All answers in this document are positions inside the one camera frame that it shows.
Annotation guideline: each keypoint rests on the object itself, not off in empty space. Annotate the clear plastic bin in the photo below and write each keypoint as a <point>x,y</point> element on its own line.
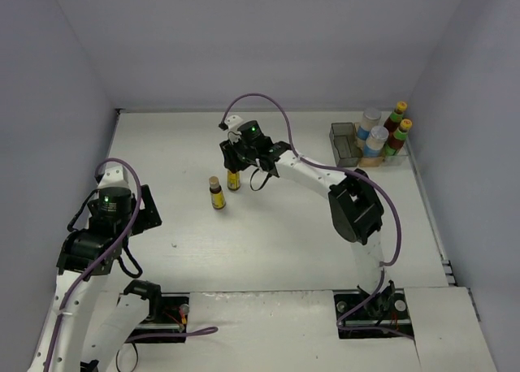
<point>393,160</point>

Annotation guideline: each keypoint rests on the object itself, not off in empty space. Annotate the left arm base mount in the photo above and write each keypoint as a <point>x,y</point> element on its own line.
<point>168,314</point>

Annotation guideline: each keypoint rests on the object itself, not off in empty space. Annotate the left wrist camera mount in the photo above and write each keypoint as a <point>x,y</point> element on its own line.
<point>113,182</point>

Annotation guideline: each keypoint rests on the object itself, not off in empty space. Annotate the red sauce bottle yellow cap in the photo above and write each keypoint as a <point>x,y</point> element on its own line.
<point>394,119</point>

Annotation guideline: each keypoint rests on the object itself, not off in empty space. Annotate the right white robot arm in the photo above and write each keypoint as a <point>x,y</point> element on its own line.
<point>356,211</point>

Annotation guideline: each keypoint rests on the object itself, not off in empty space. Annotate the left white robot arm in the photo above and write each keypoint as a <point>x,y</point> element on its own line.
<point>84,265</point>

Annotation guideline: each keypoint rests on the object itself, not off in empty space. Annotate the amber plastic bin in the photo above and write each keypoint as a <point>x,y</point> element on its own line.
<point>370,162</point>

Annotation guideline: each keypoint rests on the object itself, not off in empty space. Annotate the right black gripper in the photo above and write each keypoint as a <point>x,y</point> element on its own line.
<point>232,157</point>

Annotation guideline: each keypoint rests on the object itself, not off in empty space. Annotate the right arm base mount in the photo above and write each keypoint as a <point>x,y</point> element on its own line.
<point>386,316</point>

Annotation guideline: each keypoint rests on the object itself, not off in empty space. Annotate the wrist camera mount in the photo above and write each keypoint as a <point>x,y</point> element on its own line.
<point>231,123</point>
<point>113,182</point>

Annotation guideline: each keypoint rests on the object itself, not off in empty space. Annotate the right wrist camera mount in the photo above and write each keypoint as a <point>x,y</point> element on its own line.
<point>231,123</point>

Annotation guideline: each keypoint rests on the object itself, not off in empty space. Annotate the yellow label bottle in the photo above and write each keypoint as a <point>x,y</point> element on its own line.
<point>216,193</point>
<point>233,180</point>

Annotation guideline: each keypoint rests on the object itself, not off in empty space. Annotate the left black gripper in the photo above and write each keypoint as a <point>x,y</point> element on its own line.
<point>147,209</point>

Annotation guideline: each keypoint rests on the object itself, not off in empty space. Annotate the white granule jar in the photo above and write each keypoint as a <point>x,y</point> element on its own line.
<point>370,118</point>
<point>375,142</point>

